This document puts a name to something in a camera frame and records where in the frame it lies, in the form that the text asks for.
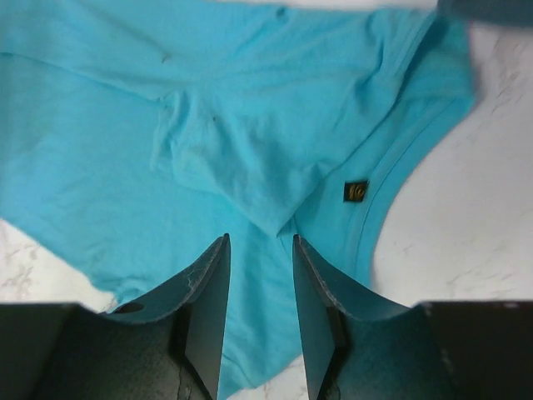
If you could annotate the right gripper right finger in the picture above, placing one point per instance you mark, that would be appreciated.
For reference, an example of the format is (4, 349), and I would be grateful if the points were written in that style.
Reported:
(356, 344)

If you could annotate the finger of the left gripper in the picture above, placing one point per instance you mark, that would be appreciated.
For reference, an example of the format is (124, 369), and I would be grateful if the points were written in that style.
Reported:
(507, 13)

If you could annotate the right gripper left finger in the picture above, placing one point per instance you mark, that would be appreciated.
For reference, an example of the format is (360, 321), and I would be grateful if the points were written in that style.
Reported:
(166, 344)

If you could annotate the turquoise t shirt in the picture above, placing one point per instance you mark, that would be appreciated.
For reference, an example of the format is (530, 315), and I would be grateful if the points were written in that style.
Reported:
(134, 133)

